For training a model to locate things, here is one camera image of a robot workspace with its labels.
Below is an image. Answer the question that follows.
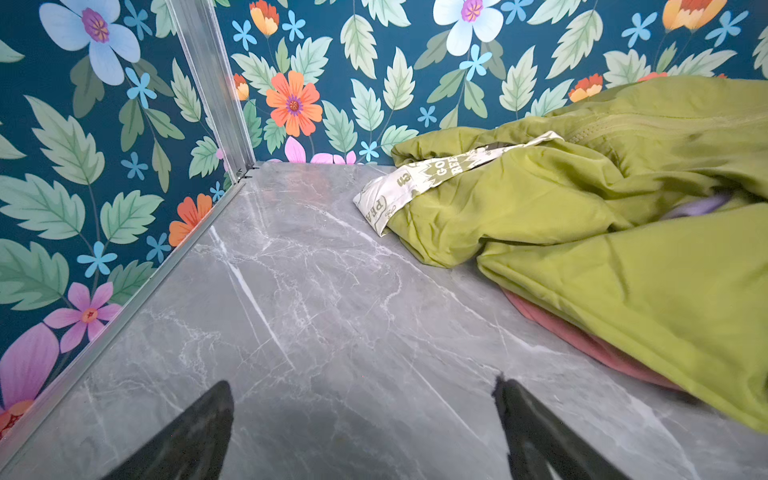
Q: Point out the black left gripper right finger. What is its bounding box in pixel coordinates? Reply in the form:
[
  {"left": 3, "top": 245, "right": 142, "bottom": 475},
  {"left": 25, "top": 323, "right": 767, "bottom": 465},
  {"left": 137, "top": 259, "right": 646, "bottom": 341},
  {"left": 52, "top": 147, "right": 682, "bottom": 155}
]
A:
[{"left": 493, "top": 376, "right": 627, "bottom": 479}]

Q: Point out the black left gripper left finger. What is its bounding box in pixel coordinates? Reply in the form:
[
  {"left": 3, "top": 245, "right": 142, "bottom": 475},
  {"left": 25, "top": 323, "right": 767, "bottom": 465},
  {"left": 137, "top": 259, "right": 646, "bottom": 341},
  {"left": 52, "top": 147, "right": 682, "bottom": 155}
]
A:
[{"left": 106, "top": 381, "right": 234, "bottom": 479}]

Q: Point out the pink cloth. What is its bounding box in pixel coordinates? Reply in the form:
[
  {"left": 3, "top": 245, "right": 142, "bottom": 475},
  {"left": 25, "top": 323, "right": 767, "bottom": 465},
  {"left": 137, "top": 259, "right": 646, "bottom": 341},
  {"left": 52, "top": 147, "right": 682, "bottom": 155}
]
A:
[{"left": 503, "top": 289, "right": 681, "bottom": 391}]

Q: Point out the olive green cloth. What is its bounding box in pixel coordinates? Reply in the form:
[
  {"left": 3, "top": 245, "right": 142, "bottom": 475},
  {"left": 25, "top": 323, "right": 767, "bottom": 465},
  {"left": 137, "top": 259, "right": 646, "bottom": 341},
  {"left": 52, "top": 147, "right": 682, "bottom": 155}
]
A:
[{"left": 387, "top": 76, "right": 767, "bottom": 432}]

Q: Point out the lavender purple cloth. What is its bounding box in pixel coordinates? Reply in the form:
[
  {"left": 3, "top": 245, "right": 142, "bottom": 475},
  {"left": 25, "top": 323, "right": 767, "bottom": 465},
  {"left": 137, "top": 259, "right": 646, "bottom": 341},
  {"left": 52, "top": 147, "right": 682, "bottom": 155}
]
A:
[{"left": 660, "top": 191, "right": 733, "bottom": 221}]

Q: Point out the white green printed cloth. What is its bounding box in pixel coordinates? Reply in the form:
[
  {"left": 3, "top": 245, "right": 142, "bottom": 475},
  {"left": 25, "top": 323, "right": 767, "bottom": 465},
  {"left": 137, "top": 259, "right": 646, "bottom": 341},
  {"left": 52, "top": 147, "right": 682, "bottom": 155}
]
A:
[{"left": 353, "top": 131, "right": 562, "bottom": 237}]

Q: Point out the aluminium frame post left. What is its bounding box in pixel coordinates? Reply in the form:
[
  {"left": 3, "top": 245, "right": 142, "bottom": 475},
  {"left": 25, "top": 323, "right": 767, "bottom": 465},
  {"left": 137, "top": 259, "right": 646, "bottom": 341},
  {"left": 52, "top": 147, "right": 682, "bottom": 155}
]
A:
[{"left": 169, "top": 0, "right": 256, "bottom": 184}]

